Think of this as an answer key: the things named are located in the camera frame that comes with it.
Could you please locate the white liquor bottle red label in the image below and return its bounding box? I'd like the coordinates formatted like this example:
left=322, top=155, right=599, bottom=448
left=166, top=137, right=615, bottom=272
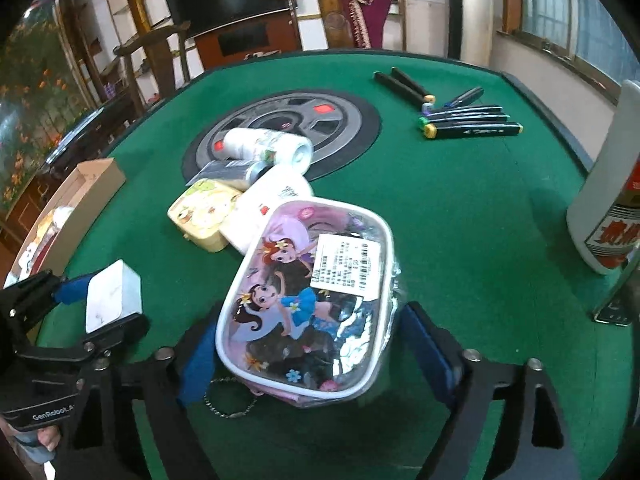
left=566, top=80, right=639, bottom=274

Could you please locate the black piano keyboard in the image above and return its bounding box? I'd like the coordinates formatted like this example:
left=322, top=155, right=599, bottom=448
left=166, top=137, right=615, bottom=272
left=43, top=92, right=137, bottom=174

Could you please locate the wooden chair left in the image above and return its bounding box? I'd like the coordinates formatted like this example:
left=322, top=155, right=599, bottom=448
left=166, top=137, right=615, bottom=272
left=113, top=21, right=191, bottom=116

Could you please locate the silver flat tube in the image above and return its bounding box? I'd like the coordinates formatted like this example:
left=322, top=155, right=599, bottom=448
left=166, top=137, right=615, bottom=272
left=186, top=160, right=271, bottom=192

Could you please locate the maroon cloth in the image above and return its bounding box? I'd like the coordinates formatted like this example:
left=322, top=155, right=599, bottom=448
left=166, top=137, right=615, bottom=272
left=342, top=0, right=392, bottom=49

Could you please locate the wooden chair with cloth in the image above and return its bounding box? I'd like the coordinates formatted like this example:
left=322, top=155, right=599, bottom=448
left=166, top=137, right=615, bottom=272
left=282, top=0, right=356, bottom=51

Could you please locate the white lotion bottle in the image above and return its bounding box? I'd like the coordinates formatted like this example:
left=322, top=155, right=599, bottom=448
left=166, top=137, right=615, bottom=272
left=216, top=127, right=314, bottom=174

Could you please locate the flower painting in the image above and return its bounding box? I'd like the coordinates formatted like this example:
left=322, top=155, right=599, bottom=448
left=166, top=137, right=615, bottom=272
left=1, top=0, right=94, bottom=211

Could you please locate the white bottle red cap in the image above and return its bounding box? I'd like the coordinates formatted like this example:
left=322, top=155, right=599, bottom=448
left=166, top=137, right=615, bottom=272
left=220, top=165, right=314, bottom=255

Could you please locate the green-capped marker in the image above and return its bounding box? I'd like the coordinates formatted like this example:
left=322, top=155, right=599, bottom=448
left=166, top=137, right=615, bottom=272
left=419, top=114, right=510, bottom=126

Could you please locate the cartoon transparent pencil case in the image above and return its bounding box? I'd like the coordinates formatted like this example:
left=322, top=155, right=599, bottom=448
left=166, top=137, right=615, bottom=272
left=216, top=197, right=399, bottom=406

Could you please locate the black marker pen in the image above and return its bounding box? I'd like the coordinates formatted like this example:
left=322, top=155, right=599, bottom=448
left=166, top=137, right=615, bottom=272
left=390, top=66, right=436, bottom=104
left=373, top=72, right=426, bottom=108

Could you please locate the purple-capped marker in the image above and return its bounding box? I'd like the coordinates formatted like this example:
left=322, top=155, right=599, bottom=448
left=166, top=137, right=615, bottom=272
left=422, top=104, right=502, bottom=117

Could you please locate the yellow-capped marker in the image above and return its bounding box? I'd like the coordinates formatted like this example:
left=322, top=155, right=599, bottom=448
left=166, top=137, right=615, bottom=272
left=423, top=122, right=524, bottom=140

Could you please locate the window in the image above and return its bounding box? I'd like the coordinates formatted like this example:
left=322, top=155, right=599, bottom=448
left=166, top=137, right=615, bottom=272
left=502, top=0, right=639, bottom=101

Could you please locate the person's left hand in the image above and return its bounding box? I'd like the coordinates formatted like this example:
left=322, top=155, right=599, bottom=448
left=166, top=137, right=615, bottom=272
left=1, top=418, right=62, bottom=465

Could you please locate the blue pen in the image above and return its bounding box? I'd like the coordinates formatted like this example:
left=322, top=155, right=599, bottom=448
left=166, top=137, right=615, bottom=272
left=444, top=87, right=484, bottom=108

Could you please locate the yellow cartoon case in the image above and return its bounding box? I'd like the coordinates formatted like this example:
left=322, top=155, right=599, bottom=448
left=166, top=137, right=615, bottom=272
left=167, top=179, right=242, bottom=252

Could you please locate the white square charger block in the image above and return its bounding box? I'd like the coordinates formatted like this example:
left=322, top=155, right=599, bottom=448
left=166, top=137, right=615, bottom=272
left=85, top=260, right=143, bottom=334

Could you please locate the cardboard box tray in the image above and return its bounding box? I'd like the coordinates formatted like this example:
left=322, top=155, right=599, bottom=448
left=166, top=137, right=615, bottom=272
left=1, top=158, right=126, bottom=287

